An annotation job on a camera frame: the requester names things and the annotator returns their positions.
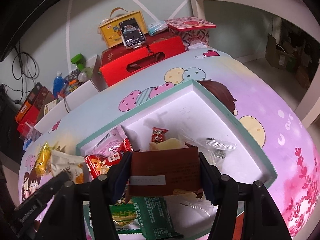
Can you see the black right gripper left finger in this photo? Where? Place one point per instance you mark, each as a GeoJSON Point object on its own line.
{"type": "Point", "coordinates": [65, 217]}

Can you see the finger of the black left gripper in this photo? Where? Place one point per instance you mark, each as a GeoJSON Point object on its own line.
{"type": "Point", "coordinates": [45, 193]}

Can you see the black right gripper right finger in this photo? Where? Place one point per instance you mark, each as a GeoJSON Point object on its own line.
{"type": "Point", "coordinates": [262, 219]}

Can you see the yellow soft bread packet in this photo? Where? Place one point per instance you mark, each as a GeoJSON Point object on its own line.
{"type": "Point", "coordinates": [42, 163]}

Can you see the white rice cracker packet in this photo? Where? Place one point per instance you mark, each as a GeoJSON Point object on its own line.
{"type": "Point", "coordinates": [73, 165]}

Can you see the green small cake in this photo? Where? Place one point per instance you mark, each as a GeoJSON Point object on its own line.
{"type": "Point", "coordinates": [124, 216]}

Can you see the red waffle biscuit packet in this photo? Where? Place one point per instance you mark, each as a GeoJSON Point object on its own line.
{"type": "Point", "coordinates": [98, 164]}

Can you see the clear white bun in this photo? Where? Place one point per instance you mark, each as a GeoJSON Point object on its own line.
{"type": "Point", "coordinates": [213, 153]}

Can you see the pink snack packet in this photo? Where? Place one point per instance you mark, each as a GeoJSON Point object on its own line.
{"type": "Point", "coordinates": [110, 143]}

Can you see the green snack packet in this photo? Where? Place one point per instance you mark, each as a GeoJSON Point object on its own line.
{"type": "Point", "coordinates": [154, 218]}

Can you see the dark red snack packet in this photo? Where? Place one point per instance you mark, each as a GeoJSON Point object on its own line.
{"type": "Point", "coordinates": [164, 173]}

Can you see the yellow jelly cup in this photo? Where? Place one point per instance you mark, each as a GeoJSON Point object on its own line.
{"type": "Point", "coordinates": [169, 144]}

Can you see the small red candy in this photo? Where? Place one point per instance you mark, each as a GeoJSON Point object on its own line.
{"type": "Point", "coordinates": [158, 134]}

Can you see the blue tissue pack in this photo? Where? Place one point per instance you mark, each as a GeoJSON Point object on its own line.
{"type": "Point", "coordinates": [27, 143]}

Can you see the clear acrylic box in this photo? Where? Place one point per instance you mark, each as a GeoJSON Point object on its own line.
{"type": "Point", "coordinates": [29, 132]}

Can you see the red box on left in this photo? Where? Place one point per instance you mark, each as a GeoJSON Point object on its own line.
{"type": "Point", "coordinates": [34, 110]}

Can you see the white card box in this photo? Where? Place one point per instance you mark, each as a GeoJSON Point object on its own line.
{"type": "Point", "coordinates": [49, 106]}

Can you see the orange flat box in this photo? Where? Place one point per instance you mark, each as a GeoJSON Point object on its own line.
{"type": "Point", "coordinates": [29, 101]}

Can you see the cartoon couple printed tablecloth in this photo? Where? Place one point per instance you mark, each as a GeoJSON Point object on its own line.
{"type": "Point", "coordinates": [265, 115]}

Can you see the blue bead bottle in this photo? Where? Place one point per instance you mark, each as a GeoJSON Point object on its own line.
{"type": "Point", "coordinates": [58, 84]}

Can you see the colourful toy pile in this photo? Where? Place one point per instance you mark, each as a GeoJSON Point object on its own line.
{"type": "Point", "coordinates": [70, 83]}

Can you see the white cardboard box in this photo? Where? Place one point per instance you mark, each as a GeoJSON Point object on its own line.
{"type": "Point", "coordinates": [89, 89]}

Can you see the white tray with teal rim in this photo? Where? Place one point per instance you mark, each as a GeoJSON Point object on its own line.
{"type": "Point", "coordinates": [192, 108]}

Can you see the clear round bottle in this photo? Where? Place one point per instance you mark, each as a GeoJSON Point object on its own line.
{"type": "Point", "coordinates": [85, 74]}

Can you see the green dumbbell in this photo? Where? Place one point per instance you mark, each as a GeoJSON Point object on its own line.
{"type": "Point", "coordinates": [79, 61]}

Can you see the large red gift box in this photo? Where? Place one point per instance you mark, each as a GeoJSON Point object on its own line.
{"type": "Point", "coordinates": [118, 63]}

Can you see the brown cardboard box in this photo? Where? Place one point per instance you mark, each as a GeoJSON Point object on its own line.
{"type": "Point", "coordinates": [282, 58]}

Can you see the black smartphone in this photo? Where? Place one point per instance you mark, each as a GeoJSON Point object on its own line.
{"type": "Point", "coordinates": [131, 34]}

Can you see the yellow gift box with handle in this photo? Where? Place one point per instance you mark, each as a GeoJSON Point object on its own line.
{"type": "Point", "coordinates": [110, 29]}

